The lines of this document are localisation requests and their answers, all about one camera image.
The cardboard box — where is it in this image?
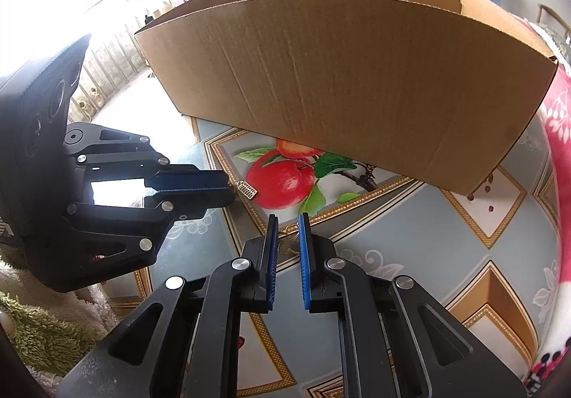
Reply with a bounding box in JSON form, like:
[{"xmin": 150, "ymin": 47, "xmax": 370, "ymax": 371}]
[{"xmin": 134, "ymin": 0, "xmax": 559, "ymax": 197}]

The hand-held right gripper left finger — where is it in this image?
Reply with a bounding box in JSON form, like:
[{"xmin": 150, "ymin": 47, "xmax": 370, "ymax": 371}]
[{"xmin": 56, "ymin": 214, "xmax": 279, "ymax": 398}]

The metal window railing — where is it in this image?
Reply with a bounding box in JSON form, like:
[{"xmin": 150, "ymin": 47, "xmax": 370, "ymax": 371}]
[{"xmin": 67, "ymin": 23, "xmax": 153, "ymax": 126}]

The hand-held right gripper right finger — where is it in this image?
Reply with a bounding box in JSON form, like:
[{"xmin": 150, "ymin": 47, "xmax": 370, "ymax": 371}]
[{"xmin": 298, "ymin": 212, "xmax": 527, "ymax": 398}]

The wooden chair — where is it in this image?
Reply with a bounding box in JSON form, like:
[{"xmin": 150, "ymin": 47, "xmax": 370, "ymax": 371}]
[{"xmin": 535, "ymin": 3, "xmax": 571, "ymax": 38}]

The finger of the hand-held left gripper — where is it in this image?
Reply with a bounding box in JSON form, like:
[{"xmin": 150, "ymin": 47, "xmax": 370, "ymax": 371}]
[
  {"xmin": 65, "ymin": 121, "xmax": 233, "ymax": 194},
  {"xmin": 66, "ymin": 192, "xmax": 237, "ymax": 274}
]

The pink printed blanket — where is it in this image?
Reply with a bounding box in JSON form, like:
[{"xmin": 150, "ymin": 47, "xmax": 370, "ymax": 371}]
[{"xmin": 519, "ymin": 19, "xmax": 571, "ymax": 391}]

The fruit print tablecloth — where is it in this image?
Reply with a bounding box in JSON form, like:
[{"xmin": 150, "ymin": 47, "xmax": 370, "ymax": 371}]
[{"xmin": 102, "ymin": 112, "xmax": 564, "ymax": 398}]

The white and green fluffy robe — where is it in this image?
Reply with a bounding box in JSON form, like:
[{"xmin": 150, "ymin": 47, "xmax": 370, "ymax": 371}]
[{"xmin": 0, "ymin": 253, "xmax": 119, "ymax": 377}]

